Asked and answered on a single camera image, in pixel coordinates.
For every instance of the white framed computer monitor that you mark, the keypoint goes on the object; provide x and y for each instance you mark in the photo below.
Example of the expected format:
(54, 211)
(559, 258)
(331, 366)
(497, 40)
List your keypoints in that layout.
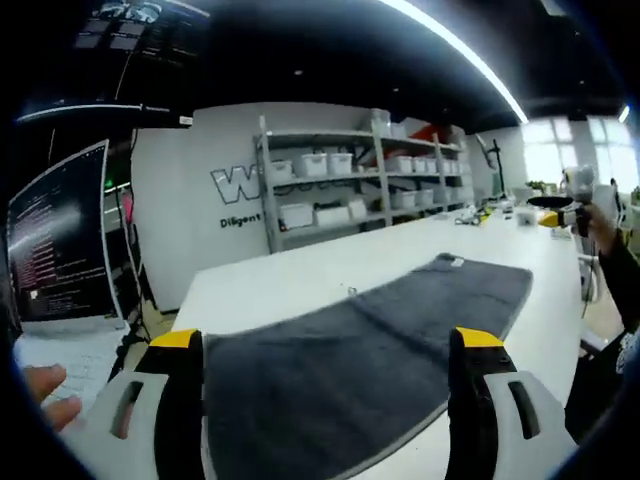
(60, 240)

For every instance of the dark overhead display screen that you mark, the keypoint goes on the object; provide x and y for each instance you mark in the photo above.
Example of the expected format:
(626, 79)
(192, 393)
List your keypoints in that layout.
(150, 30)

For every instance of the person's right hand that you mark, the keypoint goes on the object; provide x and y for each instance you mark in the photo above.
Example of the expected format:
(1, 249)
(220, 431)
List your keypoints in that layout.
(602, 230)

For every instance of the pink hanging item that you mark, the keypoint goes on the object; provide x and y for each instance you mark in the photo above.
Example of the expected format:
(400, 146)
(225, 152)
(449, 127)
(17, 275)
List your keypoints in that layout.
(128, 209)

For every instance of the grey towel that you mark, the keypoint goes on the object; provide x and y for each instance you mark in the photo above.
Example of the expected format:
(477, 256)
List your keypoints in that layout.
(350, 360)

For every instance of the grey metal shelving unit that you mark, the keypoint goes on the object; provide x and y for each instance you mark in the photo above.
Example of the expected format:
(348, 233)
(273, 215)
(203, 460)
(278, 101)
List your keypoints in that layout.
(380, 190)

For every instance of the short ceiling light strip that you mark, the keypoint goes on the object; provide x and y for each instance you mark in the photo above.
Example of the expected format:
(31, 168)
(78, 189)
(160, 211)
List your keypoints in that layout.
(624, 113)

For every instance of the person's left hand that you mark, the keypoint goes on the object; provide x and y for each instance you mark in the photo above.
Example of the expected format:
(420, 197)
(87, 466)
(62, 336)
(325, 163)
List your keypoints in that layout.
(55, 380)

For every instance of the long ceiling light strip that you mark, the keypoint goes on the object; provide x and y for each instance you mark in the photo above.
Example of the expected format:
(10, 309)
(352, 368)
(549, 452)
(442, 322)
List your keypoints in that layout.
(396, 4)

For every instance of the bright window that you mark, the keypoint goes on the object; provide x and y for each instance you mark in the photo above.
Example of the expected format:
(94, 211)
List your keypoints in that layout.
(545, 150)
(607, 145)

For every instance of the yellow black tool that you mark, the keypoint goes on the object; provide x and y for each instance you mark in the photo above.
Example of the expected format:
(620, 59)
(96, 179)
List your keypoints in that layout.
(482, 215)

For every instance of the rows of white storage bins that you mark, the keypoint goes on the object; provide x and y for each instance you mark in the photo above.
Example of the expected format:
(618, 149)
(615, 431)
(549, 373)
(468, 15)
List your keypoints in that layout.
(314, 165)

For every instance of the green potted plant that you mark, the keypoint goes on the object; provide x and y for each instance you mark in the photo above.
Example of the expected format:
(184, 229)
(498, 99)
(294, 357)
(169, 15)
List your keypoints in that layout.
(535, 186)

